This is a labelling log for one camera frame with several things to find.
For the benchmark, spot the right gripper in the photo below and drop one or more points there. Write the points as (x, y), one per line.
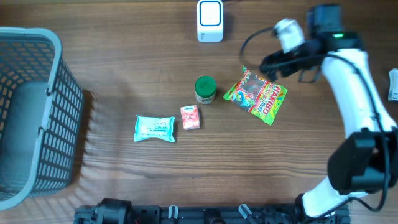
(272, 58)

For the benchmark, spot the Haribo gummy candy bag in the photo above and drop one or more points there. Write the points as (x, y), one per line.
(257, 96)

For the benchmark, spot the green lid jar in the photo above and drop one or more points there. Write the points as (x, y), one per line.
(205, 89)

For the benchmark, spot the small red tissue pack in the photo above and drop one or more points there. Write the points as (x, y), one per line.
(190, 117)

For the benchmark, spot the white cardboard box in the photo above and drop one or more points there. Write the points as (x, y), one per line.
(393, 87)

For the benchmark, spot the teal wet wipes pack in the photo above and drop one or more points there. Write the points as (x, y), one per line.
(151, 127)

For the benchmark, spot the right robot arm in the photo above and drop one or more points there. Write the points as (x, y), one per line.
(366, 162)

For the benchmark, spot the white barcode scanner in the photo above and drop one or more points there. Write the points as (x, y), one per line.
(210, 21)

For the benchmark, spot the grey plastic basket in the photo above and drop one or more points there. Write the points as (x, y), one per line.
(41, 109)

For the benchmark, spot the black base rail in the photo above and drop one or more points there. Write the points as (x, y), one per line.
(123, 211)

